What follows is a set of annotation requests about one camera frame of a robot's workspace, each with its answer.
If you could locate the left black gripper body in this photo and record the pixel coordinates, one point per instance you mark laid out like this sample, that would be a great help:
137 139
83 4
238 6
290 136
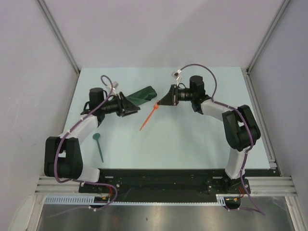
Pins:
114 106

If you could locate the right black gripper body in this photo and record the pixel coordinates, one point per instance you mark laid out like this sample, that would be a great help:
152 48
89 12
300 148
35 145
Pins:
184 95

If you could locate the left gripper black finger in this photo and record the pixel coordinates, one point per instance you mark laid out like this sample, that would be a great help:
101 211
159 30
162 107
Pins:
128 110
126 104

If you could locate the orange plastic fork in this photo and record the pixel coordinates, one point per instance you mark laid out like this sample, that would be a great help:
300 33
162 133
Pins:
155 107

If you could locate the dark green cloth napkin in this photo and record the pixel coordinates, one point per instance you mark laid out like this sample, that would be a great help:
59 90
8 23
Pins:
142 96

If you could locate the teal plastic utensil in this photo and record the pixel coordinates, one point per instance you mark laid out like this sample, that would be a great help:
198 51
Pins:
96 137

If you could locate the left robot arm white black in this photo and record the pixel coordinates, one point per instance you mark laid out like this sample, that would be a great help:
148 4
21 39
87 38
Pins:
63 157

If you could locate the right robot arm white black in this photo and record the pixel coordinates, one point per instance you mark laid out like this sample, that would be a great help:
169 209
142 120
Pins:
240 127

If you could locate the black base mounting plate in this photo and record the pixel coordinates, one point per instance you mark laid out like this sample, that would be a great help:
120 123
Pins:
173 185

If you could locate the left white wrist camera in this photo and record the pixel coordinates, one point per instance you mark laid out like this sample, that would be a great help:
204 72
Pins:
112 88

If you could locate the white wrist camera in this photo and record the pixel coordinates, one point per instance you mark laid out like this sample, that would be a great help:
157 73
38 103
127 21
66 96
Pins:
112 88
177 76

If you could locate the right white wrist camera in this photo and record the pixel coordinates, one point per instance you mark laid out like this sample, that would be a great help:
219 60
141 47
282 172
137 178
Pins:
177 76

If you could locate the white slotted cable duct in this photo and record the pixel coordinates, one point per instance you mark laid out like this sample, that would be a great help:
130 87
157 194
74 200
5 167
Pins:
99 201

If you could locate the right aluminium table rail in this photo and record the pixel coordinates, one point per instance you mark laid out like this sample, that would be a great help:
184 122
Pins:
260 120

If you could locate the left aluminium frame post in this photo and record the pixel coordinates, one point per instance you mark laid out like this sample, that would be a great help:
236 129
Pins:
58 34

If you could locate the aluminium frame post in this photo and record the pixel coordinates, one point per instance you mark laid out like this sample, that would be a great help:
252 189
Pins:
270 31
58 34

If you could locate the front aluminium extrusion rail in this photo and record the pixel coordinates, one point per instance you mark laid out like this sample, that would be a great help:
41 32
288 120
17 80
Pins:
260 186

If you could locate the right aluminium frame post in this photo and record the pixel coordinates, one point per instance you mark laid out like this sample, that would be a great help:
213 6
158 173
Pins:
270 31

